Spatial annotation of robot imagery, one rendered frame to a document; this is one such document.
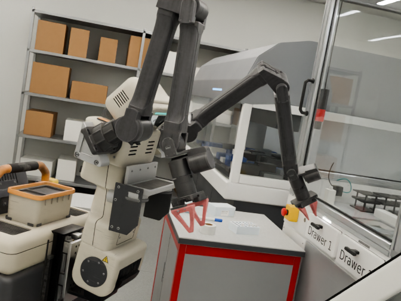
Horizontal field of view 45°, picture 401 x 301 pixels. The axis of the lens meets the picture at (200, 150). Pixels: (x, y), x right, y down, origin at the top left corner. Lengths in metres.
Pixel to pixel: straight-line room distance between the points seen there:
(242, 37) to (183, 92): 4.99
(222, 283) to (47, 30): 4.09
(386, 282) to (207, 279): 1.41
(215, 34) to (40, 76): 2.17
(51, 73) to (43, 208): 3.96
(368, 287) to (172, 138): 0.70
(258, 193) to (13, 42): 4.09
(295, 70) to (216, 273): 1.28
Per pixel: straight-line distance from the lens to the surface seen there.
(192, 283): 2.20
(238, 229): 2.30
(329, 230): 2.09
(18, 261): 1.72
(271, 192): 2.90
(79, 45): 5.63
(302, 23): 6.59
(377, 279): 0.88
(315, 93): 2.47
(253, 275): 2.25
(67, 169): 5.78
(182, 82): 1.36
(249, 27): 6.36
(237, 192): 2.84
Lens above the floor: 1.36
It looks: 6 degrees down
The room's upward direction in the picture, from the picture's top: 10 degrees clockwise
